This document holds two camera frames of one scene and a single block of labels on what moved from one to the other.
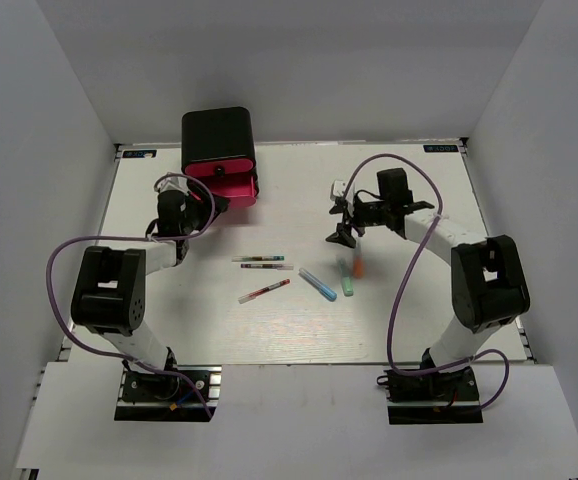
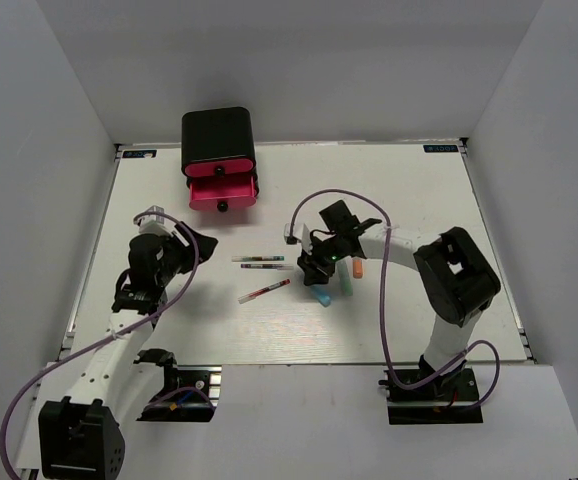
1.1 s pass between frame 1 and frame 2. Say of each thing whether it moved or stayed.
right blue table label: stayed
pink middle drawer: stayed
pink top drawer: stayed
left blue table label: stayed
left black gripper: moved
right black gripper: moved
